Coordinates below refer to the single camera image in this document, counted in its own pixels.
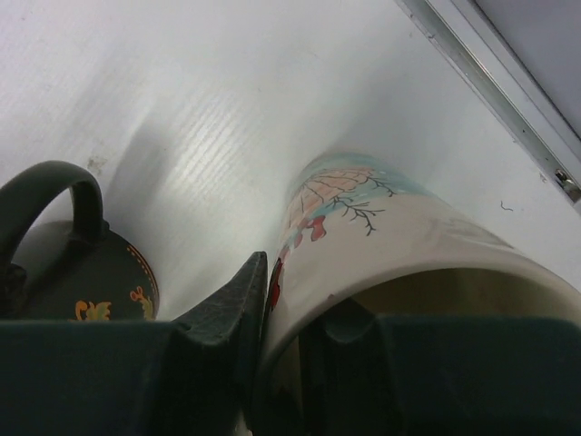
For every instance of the black mug red inside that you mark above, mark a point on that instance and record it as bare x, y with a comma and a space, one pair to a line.
60, 260

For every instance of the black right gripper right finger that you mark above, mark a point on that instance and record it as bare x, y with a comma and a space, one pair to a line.
376, 374

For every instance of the tall beige mug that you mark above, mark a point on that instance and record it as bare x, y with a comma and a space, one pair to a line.
357, 231

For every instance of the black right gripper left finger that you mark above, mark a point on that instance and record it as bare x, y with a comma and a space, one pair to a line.
190, 376

